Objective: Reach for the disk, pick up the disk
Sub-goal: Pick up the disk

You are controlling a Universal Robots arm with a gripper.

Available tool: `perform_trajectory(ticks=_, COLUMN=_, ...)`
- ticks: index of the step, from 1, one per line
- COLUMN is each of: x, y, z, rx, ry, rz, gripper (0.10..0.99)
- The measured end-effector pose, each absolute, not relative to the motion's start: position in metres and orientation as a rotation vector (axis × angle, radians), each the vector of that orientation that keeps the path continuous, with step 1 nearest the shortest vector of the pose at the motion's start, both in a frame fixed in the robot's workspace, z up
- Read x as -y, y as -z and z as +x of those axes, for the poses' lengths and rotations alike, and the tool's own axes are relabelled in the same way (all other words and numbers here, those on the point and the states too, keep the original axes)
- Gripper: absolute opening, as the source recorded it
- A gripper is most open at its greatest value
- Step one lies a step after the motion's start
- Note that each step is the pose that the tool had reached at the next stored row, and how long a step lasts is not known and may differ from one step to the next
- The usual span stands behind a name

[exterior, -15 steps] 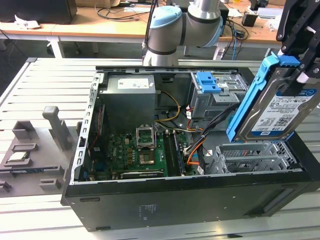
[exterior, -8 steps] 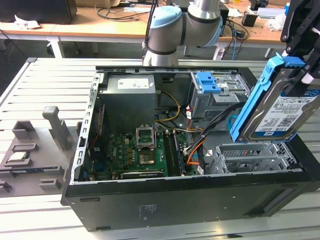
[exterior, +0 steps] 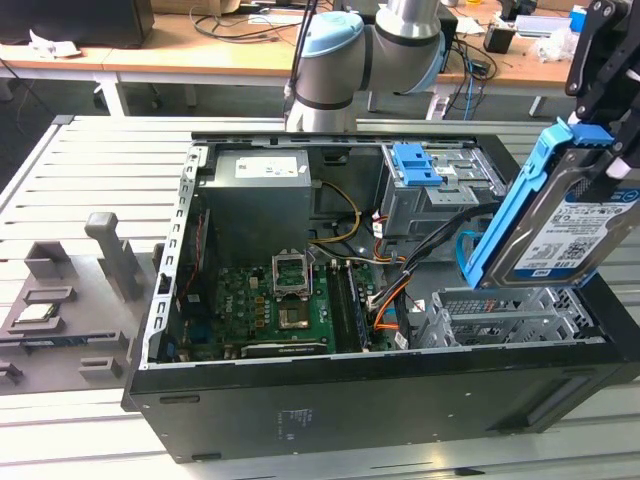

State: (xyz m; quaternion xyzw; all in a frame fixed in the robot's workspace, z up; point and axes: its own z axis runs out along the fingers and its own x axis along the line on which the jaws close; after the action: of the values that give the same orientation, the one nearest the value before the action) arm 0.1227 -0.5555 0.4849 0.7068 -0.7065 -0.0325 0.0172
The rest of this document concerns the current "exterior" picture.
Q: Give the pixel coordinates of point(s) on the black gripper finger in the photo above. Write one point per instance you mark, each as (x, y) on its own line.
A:
(631, 125)
(582, 60)

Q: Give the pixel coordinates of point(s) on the hard disk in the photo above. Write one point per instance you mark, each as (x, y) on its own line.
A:
(550, 235)

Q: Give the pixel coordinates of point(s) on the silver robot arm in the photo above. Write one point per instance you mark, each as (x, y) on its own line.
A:
(340, 65)

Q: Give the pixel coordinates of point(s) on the grey metal disk bay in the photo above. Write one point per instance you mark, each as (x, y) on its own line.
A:
(505, 316)

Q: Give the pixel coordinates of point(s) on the clear plastic bags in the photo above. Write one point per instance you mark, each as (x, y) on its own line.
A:
(552, 47)

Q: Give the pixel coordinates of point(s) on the blue and white box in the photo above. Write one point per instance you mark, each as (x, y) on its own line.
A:
(579, 17)

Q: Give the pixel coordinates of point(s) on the white flat box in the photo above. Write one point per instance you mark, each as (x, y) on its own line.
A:
(537, 26)

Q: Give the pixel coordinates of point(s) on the small black box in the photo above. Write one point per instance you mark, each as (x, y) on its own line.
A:
(497, 40)

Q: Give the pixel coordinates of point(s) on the black computer tower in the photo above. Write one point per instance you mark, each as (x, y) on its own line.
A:
(451, 50)

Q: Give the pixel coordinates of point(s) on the blue drive latch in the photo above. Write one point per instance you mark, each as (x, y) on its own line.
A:
(412, 167)

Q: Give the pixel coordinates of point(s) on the grey metal drive cage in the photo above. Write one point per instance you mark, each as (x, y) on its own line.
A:
(410, 210)

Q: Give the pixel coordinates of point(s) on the black RAM slot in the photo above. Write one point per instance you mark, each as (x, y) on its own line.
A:
(356, 310)
(337, 310)
(346, 310)

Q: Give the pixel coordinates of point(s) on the grey power supply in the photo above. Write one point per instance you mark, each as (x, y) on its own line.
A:
(255, 210)

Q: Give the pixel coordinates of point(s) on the wooden desk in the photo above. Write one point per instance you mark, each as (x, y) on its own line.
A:
(200, 60)

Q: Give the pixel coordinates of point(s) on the CPU socket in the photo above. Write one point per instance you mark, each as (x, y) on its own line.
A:
(295, 317)

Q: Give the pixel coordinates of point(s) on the black PC case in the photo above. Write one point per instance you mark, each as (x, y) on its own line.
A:
(350, 405)

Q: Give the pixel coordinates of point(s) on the black graphics card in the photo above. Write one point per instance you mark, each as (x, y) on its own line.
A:
(285, 349)

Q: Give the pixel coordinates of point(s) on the green motherboard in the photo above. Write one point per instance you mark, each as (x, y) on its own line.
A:
(240, 300)

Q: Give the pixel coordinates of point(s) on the large black box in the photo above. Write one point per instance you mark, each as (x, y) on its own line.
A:
(75, 20)

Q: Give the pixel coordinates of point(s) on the crumpled white paper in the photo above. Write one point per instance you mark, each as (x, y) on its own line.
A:
(55, 47)

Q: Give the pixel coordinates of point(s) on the grey parts rack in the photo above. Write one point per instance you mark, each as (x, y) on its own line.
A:
(85, 300)

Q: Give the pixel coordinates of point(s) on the silver CPU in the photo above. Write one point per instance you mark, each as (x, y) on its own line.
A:
(37, 312)

